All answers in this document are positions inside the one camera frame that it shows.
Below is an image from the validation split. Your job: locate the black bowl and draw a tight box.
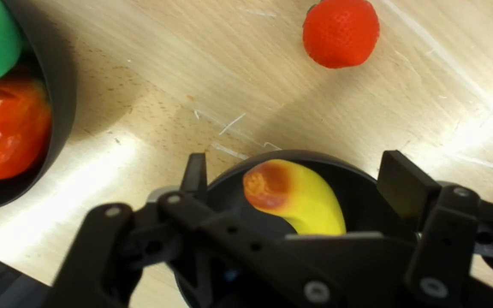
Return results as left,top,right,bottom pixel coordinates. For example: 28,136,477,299
0,0,76,206
167,148,384,308

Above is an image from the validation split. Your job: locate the red toy strawberry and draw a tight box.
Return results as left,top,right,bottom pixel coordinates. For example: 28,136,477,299
302,0,379,68

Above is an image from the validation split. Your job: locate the black bowl near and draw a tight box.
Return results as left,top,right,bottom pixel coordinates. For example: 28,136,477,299
167,148,384,308

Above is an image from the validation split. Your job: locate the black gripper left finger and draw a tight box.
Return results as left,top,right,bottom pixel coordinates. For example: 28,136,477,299
179,151,206,196

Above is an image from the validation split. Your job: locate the orange toy tomato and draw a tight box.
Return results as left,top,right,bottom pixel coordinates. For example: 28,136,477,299
0,78,52,179

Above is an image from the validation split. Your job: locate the black bowl far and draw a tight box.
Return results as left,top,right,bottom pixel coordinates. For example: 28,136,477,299
0,0,76,206

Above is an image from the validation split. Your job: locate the yellow toy banana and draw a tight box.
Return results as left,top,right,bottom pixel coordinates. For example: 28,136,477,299
241,158,347,235

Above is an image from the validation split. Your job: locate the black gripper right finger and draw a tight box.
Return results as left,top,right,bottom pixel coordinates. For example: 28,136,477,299
376,150,441,232

